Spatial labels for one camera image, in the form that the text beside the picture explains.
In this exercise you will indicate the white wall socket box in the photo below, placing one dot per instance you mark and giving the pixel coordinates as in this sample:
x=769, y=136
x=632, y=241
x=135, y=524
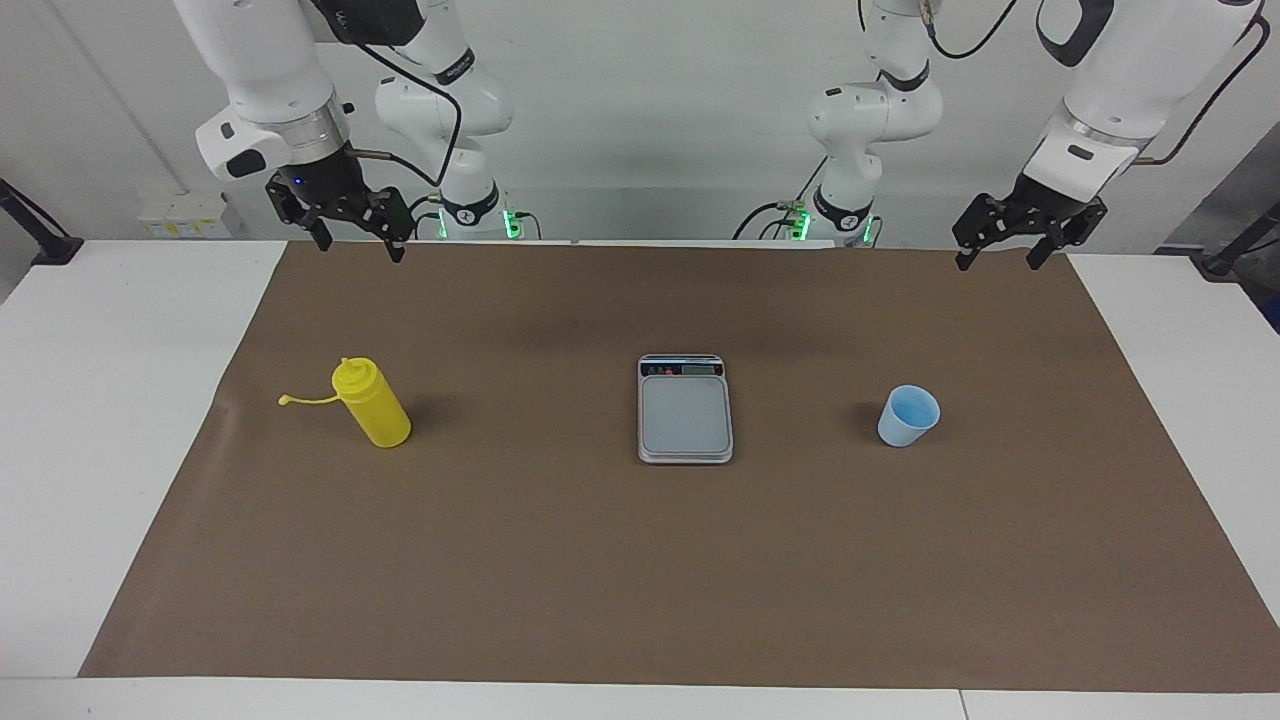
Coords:
x=185, y=215

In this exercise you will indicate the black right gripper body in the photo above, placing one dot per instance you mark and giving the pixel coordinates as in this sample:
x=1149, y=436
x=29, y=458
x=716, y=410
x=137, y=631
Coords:
x=325, y=180

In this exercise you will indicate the brown paper table mat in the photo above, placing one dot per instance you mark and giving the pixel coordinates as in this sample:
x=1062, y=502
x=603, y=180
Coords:
x=640, y=570

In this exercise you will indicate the silver digital kitchen scale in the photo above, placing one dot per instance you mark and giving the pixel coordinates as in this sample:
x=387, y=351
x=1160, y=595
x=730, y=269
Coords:
x=685, y=420

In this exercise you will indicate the yellow squeeze bottle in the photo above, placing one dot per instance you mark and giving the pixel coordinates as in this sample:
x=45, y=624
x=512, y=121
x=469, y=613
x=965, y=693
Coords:
x=378, y=412

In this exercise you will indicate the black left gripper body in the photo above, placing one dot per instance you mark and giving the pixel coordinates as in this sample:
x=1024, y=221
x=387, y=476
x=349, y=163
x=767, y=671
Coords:
x=1045, y=205

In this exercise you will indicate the light blue plastic cup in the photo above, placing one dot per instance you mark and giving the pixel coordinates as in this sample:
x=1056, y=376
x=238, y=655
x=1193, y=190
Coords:
x=905, y=425

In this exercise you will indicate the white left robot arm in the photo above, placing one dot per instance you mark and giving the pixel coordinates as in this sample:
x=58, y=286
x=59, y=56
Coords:
x=1130, y=90

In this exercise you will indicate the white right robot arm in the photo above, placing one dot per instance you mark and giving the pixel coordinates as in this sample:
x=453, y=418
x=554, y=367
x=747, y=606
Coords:
x=260, y=60

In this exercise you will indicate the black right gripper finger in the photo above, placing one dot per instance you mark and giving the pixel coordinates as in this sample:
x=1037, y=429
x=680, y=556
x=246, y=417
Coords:
x=398, y=235
x=283, y=200

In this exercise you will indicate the blue plastic object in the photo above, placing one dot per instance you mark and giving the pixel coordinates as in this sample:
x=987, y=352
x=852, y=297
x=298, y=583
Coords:
x=1273, y=316

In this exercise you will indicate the black clamp stand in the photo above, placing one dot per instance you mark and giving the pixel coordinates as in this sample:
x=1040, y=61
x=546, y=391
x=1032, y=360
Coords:
x=1235, y=255
x=50, y=245

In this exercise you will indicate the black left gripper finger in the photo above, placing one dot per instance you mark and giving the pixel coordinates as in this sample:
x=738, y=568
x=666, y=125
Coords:
x=1075, y=232
x=975, y=232

